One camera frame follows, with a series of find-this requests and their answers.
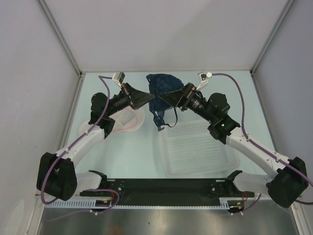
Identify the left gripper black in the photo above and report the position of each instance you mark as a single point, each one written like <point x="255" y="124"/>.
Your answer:
<point x="137" y="98"/>

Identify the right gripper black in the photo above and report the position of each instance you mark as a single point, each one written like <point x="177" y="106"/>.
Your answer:
<point x="181" y="98"/>

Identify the dark blue lace bra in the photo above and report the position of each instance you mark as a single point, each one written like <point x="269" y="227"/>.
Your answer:
<point x="160" y="84"/>

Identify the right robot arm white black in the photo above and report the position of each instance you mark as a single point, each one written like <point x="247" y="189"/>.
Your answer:
<point x="285" y="179"/>

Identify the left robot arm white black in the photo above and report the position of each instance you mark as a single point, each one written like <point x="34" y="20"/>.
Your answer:
<point x="57" y="176"/>

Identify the white perforated plastic tray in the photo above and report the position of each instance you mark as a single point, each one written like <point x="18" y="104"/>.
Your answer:
<point x="188" y="148"/>

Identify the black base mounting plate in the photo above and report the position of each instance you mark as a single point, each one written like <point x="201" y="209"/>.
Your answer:
<point x="172" y="192"/>

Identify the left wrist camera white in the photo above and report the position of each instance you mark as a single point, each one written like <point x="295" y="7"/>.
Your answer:
<point x="118" y="78"/>

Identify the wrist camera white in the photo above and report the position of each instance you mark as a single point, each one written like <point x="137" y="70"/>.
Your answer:
<point x="118" y="78"/>
<point x="203" y="80"/>

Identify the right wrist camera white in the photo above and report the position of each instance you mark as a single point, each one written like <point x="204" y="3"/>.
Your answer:
<point x="203" y="80"/>

